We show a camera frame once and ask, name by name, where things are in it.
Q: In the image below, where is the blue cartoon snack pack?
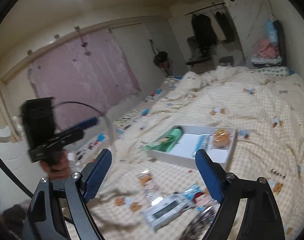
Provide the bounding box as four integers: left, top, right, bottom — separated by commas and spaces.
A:
183, 184, 220, 213

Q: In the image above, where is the blue white striped snack pack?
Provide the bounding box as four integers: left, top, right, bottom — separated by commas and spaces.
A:
192, 134, 210, 158

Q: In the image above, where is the white shallow cardboard box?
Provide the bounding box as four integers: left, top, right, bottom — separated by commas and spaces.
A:
147, 125, 236, 169

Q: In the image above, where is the packaged bread bun yellow label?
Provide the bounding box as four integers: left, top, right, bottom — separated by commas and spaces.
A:
212, 128, 231, 149

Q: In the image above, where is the brown cartoon snack bar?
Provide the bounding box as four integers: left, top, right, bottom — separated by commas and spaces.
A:
138, 170, 163, 206

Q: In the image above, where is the green tube black cap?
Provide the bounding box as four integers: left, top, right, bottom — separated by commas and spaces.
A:
156, 126, 183, 153

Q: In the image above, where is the dark tortoiseshell hair claw clip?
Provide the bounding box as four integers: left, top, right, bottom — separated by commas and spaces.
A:
180, 206, 216, 240

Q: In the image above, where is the grey white biscuit pack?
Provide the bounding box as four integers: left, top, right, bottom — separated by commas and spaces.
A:
143, 193, 195, 231

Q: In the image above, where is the green wrapper snack stick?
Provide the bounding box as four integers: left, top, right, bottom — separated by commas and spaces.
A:
143, 135, 176, 151

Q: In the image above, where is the person's left hand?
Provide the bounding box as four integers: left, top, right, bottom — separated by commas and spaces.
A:
39, 149, 72, 181

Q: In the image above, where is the white bed footboard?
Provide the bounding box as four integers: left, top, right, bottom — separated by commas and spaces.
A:
0, 125, 25, 156

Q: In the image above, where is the pink lace curtain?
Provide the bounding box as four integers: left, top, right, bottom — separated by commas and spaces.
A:
29, 29, 141, 128

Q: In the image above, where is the cream checkered bear duvet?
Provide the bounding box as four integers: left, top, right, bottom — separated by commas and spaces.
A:
73, 67, 304, 239

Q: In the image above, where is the black chair with clothes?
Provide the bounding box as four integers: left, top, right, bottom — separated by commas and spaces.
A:
186, 36, 211, 66

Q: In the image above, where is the pink clothes pile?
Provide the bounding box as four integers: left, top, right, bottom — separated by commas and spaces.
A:
258, 39, 280, 59

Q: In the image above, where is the black hanging coat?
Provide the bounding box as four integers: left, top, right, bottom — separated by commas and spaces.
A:
192, 14, 217, 50

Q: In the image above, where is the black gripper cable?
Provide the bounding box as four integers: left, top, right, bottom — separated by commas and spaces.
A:
53, 101, 116, 156

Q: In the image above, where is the black bag on wall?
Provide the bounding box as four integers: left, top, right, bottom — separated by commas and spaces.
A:
149, 39, 172, 77

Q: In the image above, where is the black clothes rail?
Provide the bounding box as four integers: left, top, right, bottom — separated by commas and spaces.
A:
185, 2, 226, 16

